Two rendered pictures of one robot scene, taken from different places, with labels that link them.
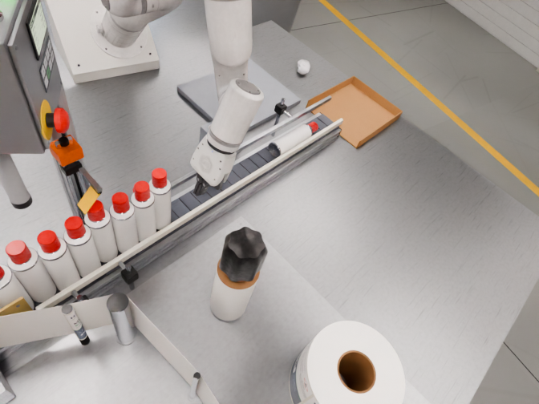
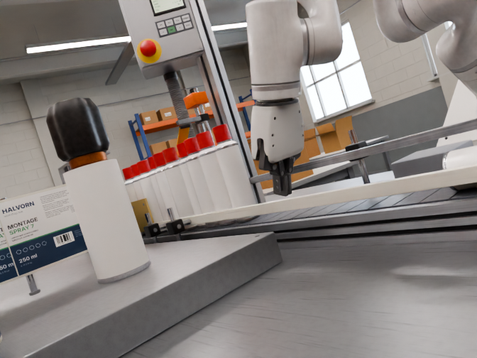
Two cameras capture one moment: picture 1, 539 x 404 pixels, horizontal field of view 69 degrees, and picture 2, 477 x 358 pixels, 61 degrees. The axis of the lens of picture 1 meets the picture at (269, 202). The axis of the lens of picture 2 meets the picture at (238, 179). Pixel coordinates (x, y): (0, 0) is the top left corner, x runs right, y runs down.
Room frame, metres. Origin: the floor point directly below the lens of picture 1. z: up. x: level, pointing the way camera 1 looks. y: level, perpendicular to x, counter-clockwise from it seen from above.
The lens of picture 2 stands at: (0.82, -0.54, 1.00)
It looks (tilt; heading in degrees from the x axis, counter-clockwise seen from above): 2 degrees down; 110
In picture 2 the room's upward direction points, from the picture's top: 17 degrees counter-clockwise
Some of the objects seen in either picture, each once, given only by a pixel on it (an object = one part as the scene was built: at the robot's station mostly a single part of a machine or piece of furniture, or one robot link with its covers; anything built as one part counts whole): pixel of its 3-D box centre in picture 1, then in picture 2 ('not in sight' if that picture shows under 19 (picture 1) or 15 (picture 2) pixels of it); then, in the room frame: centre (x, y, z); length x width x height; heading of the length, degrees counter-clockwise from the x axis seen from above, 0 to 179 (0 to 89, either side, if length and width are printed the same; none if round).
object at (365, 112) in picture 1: (354, 109); not in sight; (1.31, -0.20, 0.85); 0.30 x 0.26 x 0.04; 150
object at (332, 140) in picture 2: not in sight; (334, 136); (0.30, 4.74, 0.97); 0.44 x 0.42 x 0.37; 45
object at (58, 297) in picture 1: (228, 191); (304, 201); (0.67, 0.12, 0.90); 1.07 x 0.01 x 0.02; 150
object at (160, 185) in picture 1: (160, 199); (234, 172); (0.52, 0.25, 0.98); 0.05 x 0.05 x 0.20
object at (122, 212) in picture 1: (124, 224); (203, 181); (0.43, 0.30, 0.98); 0.05 x 0.05 x 0.20
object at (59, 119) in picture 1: (57, 120); (148, 49); (0.37, 0.34, 1.32); 0.04 x 0.03 x 0.04; 25
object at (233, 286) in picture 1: (236, 276); (97, 188); (0.37, 0.01, 1.03); 0.09 x 0.09 x 0.30
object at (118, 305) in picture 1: (122, 320); not in sight; (0.23, 0.20, 0.97); 0.05 x 0.05 x 0.19
